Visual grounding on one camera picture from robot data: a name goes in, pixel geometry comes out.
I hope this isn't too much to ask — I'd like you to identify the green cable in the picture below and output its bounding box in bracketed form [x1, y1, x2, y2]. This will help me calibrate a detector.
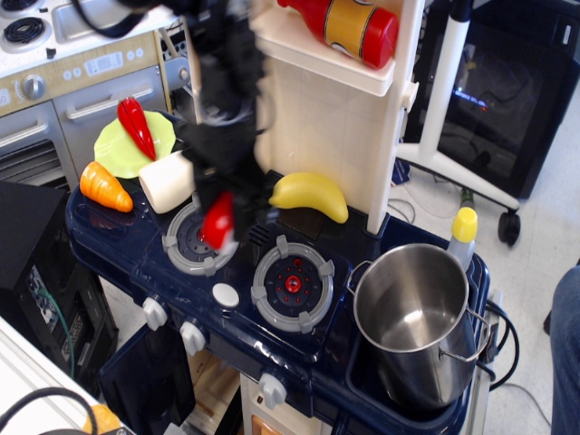
[38, 287, 76, 380]

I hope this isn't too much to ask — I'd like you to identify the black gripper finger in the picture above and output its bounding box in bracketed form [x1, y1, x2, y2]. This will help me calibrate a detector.
[233, 193, 277, 242]
[194, 169, 226, 213]

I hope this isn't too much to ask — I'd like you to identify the grey right toy burner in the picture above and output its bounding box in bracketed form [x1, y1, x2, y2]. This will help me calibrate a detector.
[250, 235, 334, 334]

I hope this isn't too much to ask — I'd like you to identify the black cable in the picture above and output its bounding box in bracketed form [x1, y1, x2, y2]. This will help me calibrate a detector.
[0, 386, 99, 435]
[475, 299, 521, 392]

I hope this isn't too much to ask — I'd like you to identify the stainless steel pot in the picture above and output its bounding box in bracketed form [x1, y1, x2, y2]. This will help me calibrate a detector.
[349, 244, 491, 411]

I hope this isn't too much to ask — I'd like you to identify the navy blue toy kitchen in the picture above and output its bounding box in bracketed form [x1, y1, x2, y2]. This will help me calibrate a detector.
[66, 187, 489, 434]

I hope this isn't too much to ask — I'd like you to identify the grey stove knob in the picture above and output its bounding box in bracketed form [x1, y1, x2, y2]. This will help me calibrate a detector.
[258, 372, 287, 410]
[179, 321, 207, 356]
[141, 297, 168, 332]

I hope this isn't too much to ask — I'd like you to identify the grey left toy burner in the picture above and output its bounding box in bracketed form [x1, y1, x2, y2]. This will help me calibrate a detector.
[161, 202, 239, 277]

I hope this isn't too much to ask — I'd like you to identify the red toy chili pepper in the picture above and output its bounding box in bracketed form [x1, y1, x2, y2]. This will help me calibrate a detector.
[117, 97, 157, 161]

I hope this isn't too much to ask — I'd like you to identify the grey toy burner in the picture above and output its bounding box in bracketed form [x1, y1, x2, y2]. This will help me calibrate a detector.
[250, 235, 334, 334]
[161, 202, 239, 277]

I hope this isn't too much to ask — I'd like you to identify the black box left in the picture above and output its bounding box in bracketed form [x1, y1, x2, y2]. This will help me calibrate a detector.
[1, 182, 118, 396]

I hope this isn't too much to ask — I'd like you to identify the black cable lower left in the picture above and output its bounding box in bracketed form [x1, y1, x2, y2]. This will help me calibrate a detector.
[0, 386, 99, 435]

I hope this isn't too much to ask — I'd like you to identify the grey left stove knob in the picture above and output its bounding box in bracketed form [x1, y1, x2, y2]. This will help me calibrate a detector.
[141, 297, 168, 332]

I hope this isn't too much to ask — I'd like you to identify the grey round stove button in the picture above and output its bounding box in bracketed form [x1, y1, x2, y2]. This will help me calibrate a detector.
[212, 283, 240, 308]

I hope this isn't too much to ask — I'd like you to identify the white toy mayonnaise bottle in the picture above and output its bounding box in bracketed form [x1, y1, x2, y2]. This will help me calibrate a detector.
[138, 151, 195, 214]

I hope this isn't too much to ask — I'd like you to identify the orange toy carrot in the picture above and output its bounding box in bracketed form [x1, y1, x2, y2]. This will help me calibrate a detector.
[80, 161, 133, 213]

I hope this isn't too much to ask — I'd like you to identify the light green toy plate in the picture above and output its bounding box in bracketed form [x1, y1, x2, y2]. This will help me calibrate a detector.
[93, 111, 176, 179]

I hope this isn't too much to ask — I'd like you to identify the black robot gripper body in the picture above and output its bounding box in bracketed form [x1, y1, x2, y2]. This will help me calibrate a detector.
[176, 90, 273, 199]

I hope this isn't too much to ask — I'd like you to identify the grey middle stove knob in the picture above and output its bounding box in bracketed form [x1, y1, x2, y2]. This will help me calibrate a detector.
[179, 321, 207, 356]

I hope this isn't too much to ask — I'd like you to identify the red toy ketchup bottle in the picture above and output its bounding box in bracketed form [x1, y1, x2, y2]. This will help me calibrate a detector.
[277, 0, 399, 70]

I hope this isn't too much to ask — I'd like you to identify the black cable right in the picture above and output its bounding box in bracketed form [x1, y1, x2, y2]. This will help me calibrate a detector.
[475, 299, 521, 392]

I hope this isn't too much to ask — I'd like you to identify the yellow capped clear bottle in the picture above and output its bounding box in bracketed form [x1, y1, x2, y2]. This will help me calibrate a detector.
[447, 207, 479, 272]

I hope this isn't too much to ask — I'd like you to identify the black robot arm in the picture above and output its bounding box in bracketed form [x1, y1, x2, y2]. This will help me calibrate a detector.
[73, 1, 273, 242]

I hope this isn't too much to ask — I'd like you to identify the blue jeans leg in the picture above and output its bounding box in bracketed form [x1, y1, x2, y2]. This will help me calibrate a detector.
[550, 266, 579, 434]

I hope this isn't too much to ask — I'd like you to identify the cream toy kitchen shelf tower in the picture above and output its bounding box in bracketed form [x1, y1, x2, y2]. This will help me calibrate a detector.
[247, 1, 423, 234]

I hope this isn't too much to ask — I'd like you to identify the yellow toy banana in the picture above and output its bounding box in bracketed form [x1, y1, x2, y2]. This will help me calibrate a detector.
[269, 172, 349, 224]

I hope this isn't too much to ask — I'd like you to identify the red white toy sushi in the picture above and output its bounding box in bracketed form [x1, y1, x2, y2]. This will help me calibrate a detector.
[198, 191, 235, 252]

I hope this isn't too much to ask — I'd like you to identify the grey right stove knob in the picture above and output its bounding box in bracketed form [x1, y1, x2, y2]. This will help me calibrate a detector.
[258, 372, 287, 410]

